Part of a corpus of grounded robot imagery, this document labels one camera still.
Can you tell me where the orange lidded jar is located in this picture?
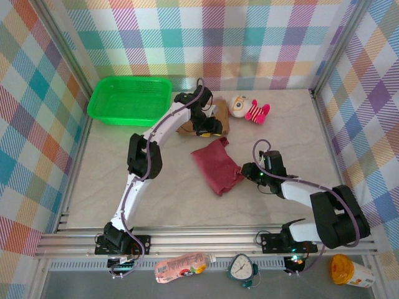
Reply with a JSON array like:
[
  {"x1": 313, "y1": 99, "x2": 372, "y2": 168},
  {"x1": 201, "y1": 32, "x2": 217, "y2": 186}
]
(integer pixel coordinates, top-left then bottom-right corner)
[{"x1": 330, "y1": 254, "x2": 375, "y2": 287}]

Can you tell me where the white slotted cable duct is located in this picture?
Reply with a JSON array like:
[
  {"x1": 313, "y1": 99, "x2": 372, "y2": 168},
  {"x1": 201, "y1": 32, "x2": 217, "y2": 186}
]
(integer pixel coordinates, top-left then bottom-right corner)
[{"x1": 49, "y1": 260, "x2": 286, "y2": 271}]

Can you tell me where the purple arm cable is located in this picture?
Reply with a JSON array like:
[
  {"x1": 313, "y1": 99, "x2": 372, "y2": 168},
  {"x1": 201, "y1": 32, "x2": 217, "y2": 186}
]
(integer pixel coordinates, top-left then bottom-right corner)
[
  {"x1": 252, "y1": 139, "x2": 364, "y2": 277},
  {"x1": 108, "y1": 77, "x2": 216, "y2": 280}
]

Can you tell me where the dark red tank top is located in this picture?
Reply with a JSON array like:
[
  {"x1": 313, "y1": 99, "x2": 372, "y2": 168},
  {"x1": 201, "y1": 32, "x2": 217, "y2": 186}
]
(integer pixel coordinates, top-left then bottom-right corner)
[{"x1": 190, "y1": 138, "x2": 243, "y2": 197}]

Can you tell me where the green plastic basket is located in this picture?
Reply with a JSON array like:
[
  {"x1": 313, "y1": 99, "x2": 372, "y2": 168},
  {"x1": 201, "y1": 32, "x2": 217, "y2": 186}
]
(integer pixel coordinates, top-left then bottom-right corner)
[{"x1": 87, "y1": 76, "x2": 173, "y2": 127}]

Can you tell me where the plush toy with glasses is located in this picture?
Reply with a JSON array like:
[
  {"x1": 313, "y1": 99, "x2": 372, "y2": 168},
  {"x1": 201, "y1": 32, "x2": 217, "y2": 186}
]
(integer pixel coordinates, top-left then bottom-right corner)
[{"x1": 229, "y1": 94, "x2": 271, "y2": 125}]

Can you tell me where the aluminium side rail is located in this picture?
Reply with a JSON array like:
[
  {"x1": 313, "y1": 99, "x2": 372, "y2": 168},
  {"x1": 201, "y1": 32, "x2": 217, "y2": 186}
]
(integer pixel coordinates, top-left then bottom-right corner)
[
  {"x1": 310, "y1": 88, "x2": 359, "y2": 231},
  {"x1": 54, "y1": 90, "x2": 94, "y2": 234}
]

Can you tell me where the small green alarm clock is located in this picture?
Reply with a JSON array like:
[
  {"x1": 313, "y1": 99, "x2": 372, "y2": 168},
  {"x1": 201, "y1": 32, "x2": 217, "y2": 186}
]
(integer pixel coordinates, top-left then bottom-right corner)
[{"x1": 226, "y1": 253, "x2": 259, "y2": 289}]

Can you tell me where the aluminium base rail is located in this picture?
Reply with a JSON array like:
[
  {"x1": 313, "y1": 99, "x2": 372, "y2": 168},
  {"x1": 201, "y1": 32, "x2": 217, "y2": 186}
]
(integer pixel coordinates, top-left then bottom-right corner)
[{"x1": 33, "y1": 222, "x2": 378, "y2": 259}]

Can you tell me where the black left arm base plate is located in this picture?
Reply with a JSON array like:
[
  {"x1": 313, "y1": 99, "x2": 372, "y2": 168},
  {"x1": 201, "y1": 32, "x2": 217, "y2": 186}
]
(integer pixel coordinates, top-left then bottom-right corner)
[{"x1": 95, "y1": 235, "x2": 151, "y2": 256}]

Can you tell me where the tan tank top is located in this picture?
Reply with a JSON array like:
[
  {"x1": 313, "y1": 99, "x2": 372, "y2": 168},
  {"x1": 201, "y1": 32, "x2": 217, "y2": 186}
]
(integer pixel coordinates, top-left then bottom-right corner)
[{"x1": 177, "y1": 98, "x2": 231, "y2": 138}]

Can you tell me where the aluminium frame post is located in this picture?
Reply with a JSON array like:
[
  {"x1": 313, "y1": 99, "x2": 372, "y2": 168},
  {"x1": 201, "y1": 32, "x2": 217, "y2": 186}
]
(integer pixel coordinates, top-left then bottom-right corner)
[
  {"x1": 31, "y1": 0, "x2": 94, "y2": 93},
  {"x1": 310, "y1": 0, "x2": 373, "y2": 97}
]

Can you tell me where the pink drink bottle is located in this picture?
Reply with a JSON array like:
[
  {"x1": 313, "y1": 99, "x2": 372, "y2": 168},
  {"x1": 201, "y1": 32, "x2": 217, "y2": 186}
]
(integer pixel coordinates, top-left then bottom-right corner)
[{"x1": 155, "y1": 252, "x2": 218, "y2": 284}]

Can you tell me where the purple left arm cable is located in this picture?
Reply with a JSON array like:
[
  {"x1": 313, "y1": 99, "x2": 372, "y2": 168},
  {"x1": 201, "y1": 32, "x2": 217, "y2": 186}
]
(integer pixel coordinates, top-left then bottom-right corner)
[{"x1": 108, "y1": 77, "x2": 216, "y2": 280}]

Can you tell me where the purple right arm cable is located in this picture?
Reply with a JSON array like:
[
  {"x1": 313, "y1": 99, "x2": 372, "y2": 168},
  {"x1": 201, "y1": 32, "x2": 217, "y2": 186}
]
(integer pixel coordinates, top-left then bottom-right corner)
[{"x1": 252, "y1": 139, "x2": 364, "y2": 277}]

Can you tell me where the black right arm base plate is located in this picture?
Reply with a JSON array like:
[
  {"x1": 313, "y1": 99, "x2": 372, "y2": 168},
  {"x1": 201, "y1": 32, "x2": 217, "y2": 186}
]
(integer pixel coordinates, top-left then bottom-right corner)
[{"x1": 260, "y1": 232, "x2": 319, "y2": 254}]

